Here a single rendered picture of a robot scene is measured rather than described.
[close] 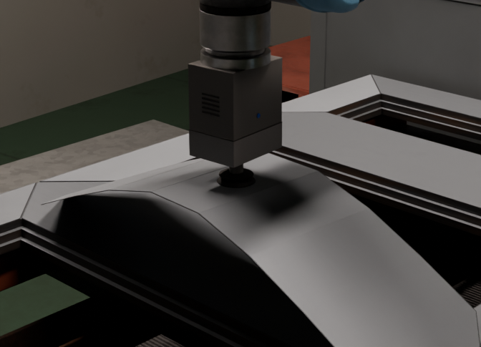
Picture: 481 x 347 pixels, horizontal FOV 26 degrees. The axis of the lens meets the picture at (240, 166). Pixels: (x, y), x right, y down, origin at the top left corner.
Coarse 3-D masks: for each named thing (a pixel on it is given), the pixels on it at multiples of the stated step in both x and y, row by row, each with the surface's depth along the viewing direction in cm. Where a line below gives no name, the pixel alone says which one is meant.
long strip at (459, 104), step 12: (384, 84) 194; (396, 84) 194; (408, 84) 194; (396, 96) 187; (408, 96) 187; (420, 96) 187; (432, 96) 187; (444, 96) 187; (456, 96) 187; (444, 108) 181; (456, 108) 181; (468, 108) 181; (480, 108) 181
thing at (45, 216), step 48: (384, 96) 189; (48, 192) 145; (96, 192) 145; (144, 192) 145; (384, 192) 150; (0, 240) 134; (48, 240) 133; (96, 240) 130; (144, 240) 130; (192, 240) 130; (144, 288) 120; (192, 288) 118; (240, 288) 118; (240, 336) 110; (288, 336) 108
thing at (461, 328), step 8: (472, 312) 106; (464, 320) 105; (472, 320) 105; (448, 328) 103; (456, 328) 104; (464, 328) 104; (472, 328) 104; (432, 336) 102; (440, 336) 102; (448, 336) 103; (456, 336) 103; (464, 336) 103; (472, 336) 104; (416, 344) 100; (424, 344) 101; (432, 344) 101; (440, 344) 101; (448, 344) 102; (456, 344) 102; (464, 344) 102; (472, 344) 103
